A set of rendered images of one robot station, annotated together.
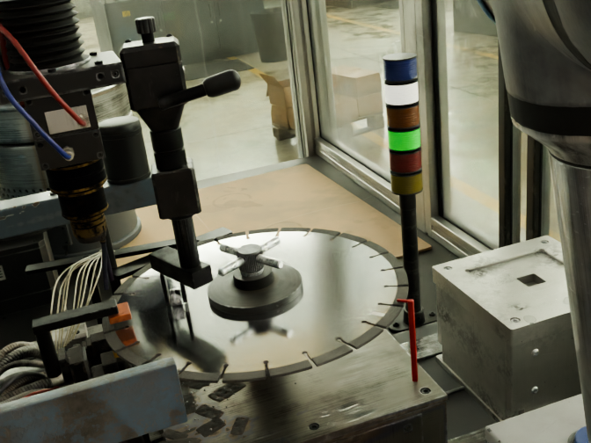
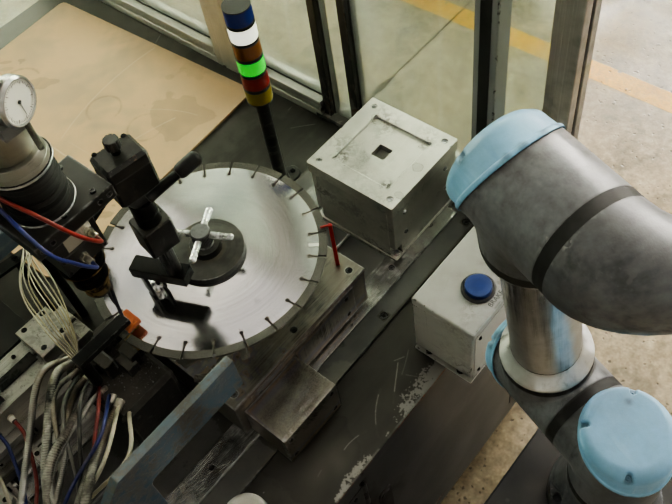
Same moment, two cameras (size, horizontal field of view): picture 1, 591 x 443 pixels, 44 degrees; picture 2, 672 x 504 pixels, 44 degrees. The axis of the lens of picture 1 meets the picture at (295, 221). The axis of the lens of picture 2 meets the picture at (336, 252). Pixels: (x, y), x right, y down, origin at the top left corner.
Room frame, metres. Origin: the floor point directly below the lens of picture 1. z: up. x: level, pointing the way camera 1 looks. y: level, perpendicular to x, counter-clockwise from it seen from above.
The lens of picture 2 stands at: (0.01, 0.20, 1.91)
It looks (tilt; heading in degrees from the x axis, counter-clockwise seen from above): 54 degrees down; 335
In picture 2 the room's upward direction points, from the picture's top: 11 degrees counter-clockwise
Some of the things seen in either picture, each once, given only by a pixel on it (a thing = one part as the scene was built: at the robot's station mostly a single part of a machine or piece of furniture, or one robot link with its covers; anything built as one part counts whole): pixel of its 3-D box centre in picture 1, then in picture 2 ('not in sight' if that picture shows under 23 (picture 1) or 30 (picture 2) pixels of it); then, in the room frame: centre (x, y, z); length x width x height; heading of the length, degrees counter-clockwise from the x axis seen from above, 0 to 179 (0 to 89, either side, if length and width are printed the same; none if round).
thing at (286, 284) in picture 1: (253, 280); (206, 247); (0.76, 0.06, 0.96); 0.11 x 0.11 x 0.03
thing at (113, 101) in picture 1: (67, 163); not in sight; (1.45, 0.45, 0.93); 0.31 x 0.31 x 0.36
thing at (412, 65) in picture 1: (399, 67); (237, 12); (0.97, -0.16, 1.14); 0.05 x 0.04 x 0.03; 17
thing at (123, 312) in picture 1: (87, 337); (112, 347); (0.71, 0.24, 0.95); 0.10 x 0.03 x 0.07; 107
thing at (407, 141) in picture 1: (404, 136); (250, 61); (0.97, -0.16, 1.05); 0.05 x 0.04 x 0.03; 17
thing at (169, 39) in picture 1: (163, 121); (137, 196); (0.72, 0.12, 1.17); 0.06 x 0.05 x 0.20; 98
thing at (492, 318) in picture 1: (530, 330); (384, 180); (0.80, -0.28, 0.82); 0.18 x 0.18 x 0.15; 17
